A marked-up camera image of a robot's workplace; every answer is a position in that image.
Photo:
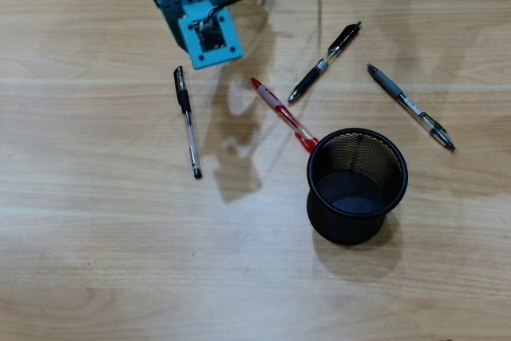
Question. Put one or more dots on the clear stick pen black grip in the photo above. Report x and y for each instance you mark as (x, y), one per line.
(184, 101)

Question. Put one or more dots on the red retractable pen white grip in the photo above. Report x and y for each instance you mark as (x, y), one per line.
(275, 104)

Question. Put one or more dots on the black grip retractable pen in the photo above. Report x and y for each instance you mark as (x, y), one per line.
(315, 73)

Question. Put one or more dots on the gray grip retractable pen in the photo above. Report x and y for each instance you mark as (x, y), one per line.
(389, 85)

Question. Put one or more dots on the black mesh pen holder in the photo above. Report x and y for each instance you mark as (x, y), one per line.
(347, 229)

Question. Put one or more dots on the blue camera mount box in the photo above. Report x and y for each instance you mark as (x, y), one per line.
(229, 43)

